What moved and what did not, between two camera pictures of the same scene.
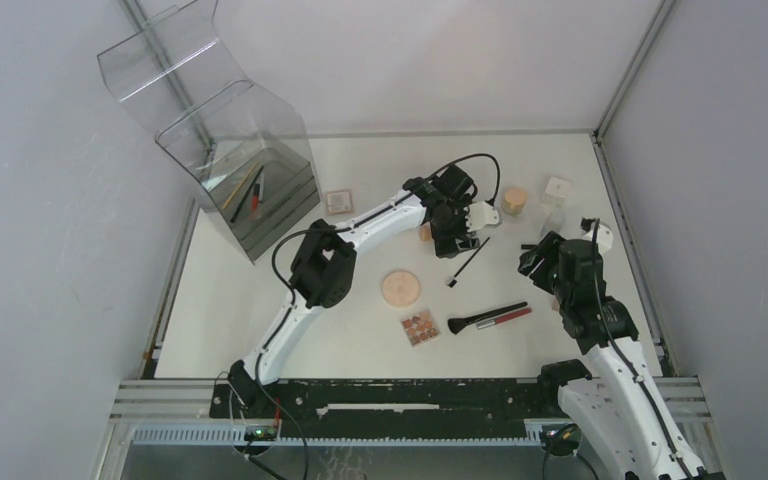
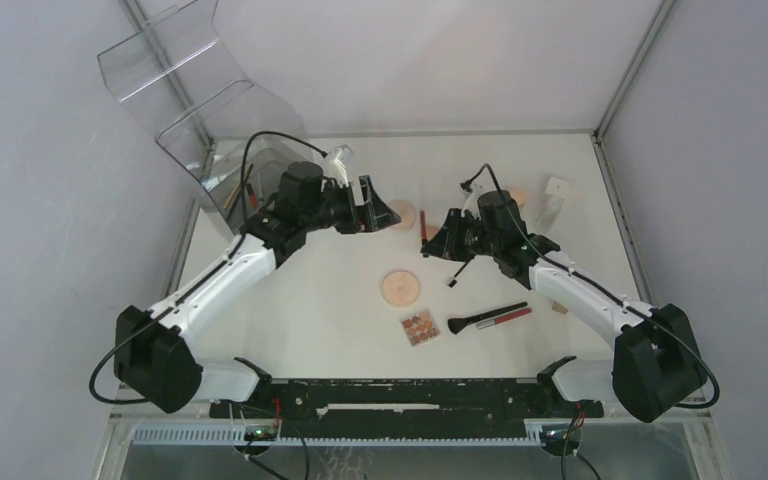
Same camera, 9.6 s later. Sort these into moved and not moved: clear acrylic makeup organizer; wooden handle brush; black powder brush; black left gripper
Moved: black left gripper
Not moved: black powder brush; clear acrylic makeup organizer; wooden handle brush
